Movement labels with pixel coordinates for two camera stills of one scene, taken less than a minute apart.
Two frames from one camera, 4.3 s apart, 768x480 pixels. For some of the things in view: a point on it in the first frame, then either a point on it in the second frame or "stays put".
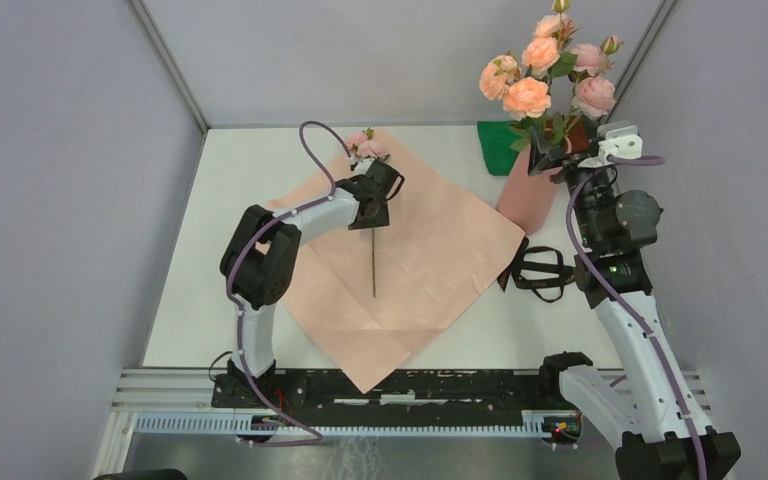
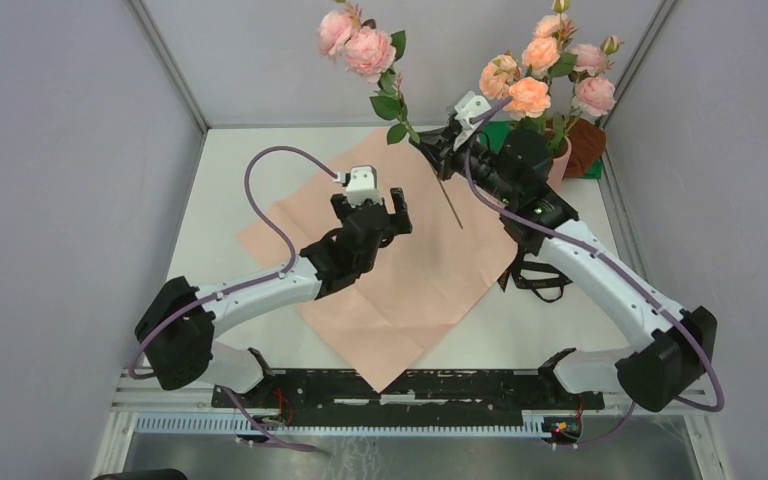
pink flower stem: [594, 95] stays put
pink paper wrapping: [371, 296] stays put
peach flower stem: [548, 55] stays put
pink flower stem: [363, 147] to [363, 51]
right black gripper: [544, 155] to [435, 144]
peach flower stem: [525, 98] stays put
